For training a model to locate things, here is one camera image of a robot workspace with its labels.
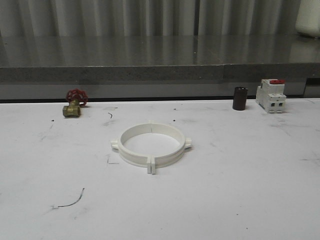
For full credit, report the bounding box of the white half pipe clamp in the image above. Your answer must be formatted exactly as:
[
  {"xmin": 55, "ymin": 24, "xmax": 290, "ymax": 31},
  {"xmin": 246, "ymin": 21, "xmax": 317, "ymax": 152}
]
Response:
[
  {"xmin": 146, "ymin": 121, "xmax": 192, "ymax": 175},
  {"xmin": 110, "ymin": 122, "xmax": 156, "ymax": 175}
]

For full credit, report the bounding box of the dark brown pipe coupling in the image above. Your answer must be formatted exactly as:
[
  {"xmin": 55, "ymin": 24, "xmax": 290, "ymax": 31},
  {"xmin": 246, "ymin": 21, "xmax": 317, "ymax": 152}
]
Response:
[{"xmin": 232, "ymin": 86, "xmax": 248, "ymax": 111}]

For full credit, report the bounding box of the grey stone counter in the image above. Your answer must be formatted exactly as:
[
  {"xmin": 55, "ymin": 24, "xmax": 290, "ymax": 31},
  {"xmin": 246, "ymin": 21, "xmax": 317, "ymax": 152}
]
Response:
[{"xmin": 0, "ymin": 34, "xmax": 320, "ymax": 102}]

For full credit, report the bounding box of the white container on counter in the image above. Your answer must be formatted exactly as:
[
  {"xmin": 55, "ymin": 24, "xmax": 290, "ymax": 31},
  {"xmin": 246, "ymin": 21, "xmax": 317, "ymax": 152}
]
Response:
[{"xmin": 295, "ymin": 0, "xmax": 320, "ymax": 38}]

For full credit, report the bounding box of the brass valve red handle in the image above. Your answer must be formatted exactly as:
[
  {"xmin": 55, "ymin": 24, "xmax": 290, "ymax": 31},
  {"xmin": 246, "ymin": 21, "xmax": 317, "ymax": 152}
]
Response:
[{"xmin": 62, "ymin": 88, "xmax": 89, "ymax": 118}]

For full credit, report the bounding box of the white circuit breaker red switch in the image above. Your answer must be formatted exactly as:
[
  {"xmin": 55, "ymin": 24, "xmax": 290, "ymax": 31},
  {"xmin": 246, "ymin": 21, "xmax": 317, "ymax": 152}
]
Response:
[{"xmin": 255, "ymin": 79, "xmax": 287, "ymax": 114}]

